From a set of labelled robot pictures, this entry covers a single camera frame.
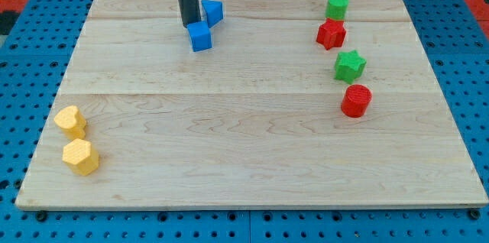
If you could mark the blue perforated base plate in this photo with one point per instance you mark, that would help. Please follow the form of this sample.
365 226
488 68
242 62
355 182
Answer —
34 58

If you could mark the light wooden board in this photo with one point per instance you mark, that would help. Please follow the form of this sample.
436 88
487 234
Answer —
255 121

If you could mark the green star block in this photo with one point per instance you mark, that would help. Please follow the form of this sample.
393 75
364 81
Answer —
349 66

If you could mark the yellow hexagon block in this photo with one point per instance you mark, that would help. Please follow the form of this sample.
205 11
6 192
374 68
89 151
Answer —
81 157

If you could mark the green cylinder block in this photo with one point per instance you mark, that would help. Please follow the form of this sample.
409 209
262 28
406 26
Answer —
336 9

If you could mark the blue cube block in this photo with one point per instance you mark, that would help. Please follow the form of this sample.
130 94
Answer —
200 36

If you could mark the red cylinder block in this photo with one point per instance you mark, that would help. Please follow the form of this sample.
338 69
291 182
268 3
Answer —
356 100

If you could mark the blue triangle block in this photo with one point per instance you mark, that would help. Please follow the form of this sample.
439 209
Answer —
213 11

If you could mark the yellow heart block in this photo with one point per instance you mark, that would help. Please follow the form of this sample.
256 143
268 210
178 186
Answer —
71 122

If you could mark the red star block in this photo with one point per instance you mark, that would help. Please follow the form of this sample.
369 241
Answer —
331 34

